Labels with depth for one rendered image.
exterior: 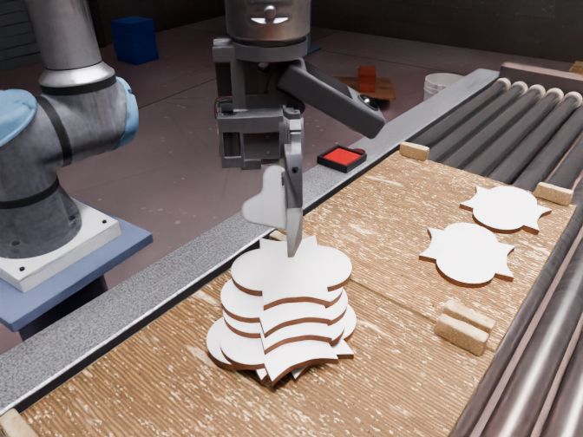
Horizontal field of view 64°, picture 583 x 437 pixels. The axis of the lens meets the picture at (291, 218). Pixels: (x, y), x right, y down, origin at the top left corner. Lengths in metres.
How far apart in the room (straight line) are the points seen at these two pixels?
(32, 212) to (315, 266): 0.46
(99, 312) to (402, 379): 0.40
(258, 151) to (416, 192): 0.47
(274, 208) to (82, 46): 0.46
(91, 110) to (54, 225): 0.19
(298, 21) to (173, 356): 0.39
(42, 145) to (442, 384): 0.64
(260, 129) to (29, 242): 0.50
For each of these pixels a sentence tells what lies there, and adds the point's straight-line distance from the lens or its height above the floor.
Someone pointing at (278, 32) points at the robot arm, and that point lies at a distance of 0.42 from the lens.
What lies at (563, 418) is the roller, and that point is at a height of 0.92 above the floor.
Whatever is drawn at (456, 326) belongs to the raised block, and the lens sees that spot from 0.59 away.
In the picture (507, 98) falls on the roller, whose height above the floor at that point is 0.92.
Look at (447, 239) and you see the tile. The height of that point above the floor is 0.95.
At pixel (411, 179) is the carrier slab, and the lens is 0.92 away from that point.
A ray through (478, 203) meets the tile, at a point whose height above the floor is 0.95.
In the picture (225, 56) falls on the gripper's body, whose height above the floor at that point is 1.26.
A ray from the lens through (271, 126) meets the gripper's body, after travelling 0.45.
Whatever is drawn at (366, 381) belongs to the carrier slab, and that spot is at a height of 0.94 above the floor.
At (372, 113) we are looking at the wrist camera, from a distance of 0.47.
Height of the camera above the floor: 1.37
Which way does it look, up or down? 34 degrees down
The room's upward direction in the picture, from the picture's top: straight up
